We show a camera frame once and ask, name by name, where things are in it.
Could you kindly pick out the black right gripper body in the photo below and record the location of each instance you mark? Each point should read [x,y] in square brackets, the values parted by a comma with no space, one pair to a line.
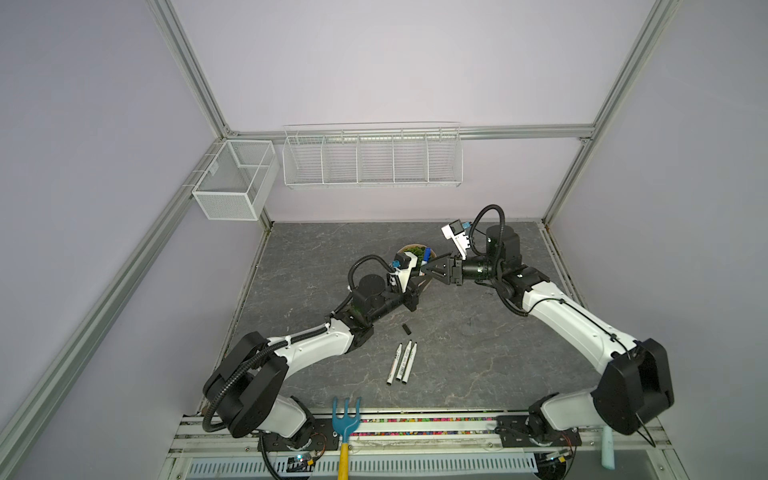
[473,271]

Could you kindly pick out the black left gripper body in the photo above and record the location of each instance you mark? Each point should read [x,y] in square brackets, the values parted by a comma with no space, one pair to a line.
[393,299]

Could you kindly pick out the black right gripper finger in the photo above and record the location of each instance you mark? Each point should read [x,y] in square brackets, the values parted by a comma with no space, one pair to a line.
[443,275]
[445,260]

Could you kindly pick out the white whiteboard marker blue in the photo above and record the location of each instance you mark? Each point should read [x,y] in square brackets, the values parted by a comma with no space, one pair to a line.
[425,257]

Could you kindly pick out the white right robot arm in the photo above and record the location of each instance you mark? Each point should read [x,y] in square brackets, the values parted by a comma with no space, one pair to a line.
[635,384]

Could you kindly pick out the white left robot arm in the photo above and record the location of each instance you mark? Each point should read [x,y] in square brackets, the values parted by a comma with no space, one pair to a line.
[244,391]

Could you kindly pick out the beige pot with green plant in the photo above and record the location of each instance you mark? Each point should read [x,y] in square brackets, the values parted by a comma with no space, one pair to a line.
[418,250]

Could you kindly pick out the white mesh box basket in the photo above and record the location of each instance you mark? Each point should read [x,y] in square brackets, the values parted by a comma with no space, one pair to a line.
[237,181]

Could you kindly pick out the light blue trowel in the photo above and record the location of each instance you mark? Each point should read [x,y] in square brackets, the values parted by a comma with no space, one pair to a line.
[607,455]

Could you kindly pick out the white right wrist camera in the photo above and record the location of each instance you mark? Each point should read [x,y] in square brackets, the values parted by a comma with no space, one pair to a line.
[456,231]

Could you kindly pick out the white wire wall shelf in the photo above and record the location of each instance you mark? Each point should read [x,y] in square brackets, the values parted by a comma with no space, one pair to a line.
[373,154]

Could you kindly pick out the blue rake yellow handle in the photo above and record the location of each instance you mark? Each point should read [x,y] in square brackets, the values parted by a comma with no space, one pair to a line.
[344,426]

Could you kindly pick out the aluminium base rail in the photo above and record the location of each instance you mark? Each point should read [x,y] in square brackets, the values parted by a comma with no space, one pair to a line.
[431,444]

